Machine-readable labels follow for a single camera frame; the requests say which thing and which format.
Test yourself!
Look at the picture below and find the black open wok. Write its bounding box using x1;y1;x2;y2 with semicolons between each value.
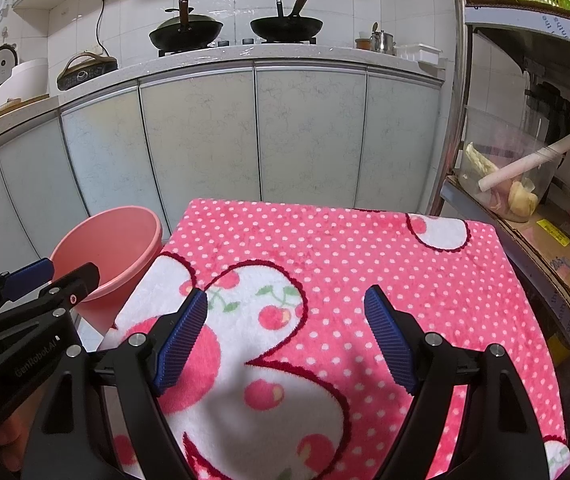
250;0;325;43

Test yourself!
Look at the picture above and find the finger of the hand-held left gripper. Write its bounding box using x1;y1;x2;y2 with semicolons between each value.
39;261;102;312
0;257;55;298

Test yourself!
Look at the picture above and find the dark electric cooker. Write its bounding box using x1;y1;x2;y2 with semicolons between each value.
56;50;118;92

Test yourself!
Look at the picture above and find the black power cable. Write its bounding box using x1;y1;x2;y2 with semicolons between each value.
95;0;111;59

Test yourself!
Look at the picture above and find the steel kettle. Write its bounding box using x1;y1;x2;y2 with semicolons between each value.
369;22;397;55

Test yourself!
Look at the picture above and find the black wok with lid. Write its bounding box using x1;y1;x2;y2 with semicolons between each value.
149;0;224;54

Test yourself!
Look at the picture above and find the grey kitchen counter cabinet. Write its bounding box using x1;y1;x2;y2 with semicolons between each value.
0;42;454;286

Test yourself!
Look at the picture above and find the pink plastic basin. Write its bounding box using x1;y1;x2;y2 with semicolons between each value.
49;205;164;347

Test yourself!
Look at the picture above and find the white plastic box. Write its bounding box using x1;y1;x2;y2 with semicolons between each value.
394;42;442;65

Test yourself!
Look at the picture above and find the clear plastic container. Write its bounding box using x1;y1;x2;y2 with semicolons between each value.
459;105;558;224

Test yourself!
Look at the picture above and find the white rolling pin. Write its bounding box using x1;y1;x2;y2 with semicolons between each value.
479;133;570;193

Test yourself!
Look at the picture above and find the yellow packet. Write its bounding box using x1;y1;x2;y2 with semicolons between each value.
547;335;570;366

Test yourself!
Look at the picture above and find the person's left hand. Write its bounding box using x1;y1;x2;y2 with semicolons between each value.
0;399;31;474

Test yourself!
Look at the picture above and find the pink dotted printed blanket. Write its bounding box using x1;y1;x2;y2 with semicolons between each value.
100;198;570;480

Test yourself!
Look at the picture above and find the wooden cutting board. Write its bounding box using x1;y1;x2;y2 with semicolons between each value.
0;94;52;134

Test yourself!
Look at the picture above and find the white rice cooker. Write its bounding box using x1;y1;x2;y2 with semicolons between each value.
0;44;50;109

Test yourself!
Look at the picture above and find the gas stove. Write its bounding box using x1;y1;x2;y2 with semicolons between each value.
159;36;318;59

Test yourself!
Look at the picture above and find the yellow food lump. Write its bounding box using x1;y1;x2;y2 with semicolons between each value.
509;180;541;216

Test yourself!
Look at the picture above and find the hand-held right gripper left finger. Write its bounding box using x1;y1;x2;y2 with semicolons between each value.
20;287;210;480

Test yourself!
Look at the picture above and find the pale vegetable piece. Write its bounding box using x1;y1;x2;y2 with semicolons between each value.
465;142;501;176

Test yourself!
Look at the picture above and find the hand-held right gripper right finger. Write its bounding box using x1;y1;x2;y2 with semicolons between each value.
363;284;550;480

